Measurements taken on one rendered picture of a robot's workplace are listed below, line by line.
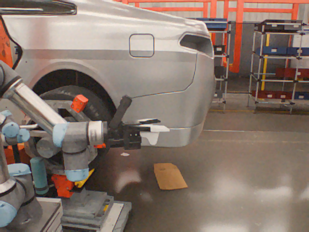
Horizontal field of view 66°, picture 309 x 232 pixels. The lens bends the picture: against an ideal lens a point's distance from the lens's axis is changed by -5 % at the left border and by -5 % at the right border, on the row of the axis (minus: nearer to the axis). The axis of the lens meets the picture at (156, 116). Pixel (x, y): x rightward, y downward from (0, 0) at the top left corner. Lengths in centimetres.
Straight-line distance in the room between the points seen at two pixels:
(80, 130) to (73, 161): 10
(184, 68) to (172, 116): 34
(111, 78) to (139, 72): 21
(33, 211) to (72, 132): 44
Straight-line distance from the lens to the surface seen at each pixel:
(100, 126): 77
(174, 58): 167
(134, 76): 172
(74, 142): 78
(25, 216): 112
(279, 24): 567
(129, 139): 78
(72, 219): 218
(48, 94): 184
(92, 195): 228
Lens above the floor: 149
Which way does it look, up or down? 17 degrees down
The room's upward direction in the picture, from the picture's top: straight up
